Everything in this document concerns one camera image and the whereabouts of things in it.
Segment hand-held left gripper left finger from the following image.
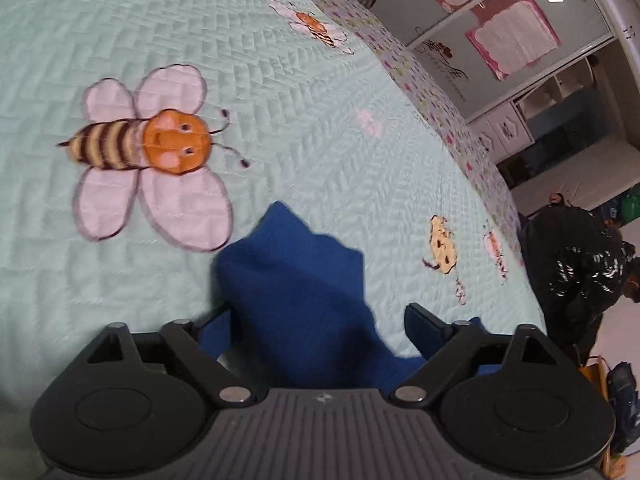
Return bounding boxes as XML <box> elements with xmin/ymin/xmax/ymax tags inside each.
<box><xmin>85</xmin><ymin>305</ymin><xmax>257</xmax><ymax>407</ymax></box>

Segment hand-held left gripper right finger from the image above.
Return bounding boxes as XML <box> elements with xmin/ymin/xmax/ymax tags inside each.
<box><xmin>392</xmin><ymin>302</ymin><xmax>576</xmax><ymax>407</ymax></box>

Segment blue knitted sweater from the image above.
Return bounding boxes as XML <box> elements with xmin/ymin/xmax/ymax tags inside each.
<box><xmin>215</xmin><ymin>200</ymin><xmax>501</xmax><ymax>391</ymax></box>

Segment blue backpack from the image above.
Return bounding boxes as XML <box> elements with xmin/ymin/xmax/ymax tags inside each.
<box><xmin>605</xmin><ymin>360</ymin><xmax>640</xmax><ymax>453</ymax></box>

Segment green plastic bag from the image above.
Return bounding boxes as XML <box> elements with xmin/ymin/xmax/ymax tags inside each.
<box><xmin>607</xmin><ymin>195</ymin><xmax>640</xmax><ymax>221</ymax></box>

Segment light green bee print quilt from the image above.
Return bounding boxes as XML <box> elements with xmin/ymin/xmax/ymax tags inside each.
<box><xmin>0</xmin><ymin>0</ymin><xmax>548</xmax><ymax>480</ymax></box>

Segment white glass door wardrobe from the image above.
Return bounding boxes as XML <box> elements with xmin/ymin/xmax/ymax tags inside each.
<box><xmin>310</xmin><ymin>0</ymin><xmax>640</xmax><ymax>211</ymax></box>

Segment pink framed poster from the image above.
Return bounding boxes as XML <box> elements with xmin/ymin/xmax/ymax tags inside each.
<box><xmin>465</xmin><ymin>0</ymin><xmax>561</xmax><ymax>81</ymax></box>

